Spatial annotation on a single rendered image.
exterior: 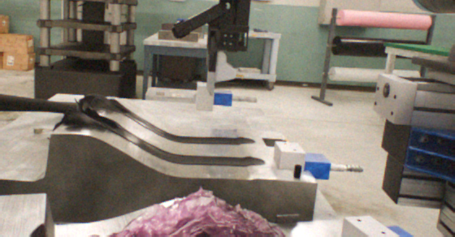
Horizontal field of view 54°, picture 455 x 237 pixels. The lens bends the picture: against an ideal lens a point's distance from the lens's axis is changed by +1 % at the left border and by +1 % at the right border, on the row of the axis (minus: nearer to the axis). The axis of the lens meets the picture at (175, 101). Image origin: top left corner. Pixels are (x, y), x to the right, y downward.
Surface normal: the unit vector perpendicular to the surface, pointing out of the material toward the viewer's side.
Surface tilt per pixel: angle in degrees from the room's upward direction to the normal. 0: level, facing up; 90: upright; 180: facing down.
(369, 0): 90
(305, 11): 90
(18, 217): 0
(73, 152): 90
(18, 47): 88
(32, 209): 0
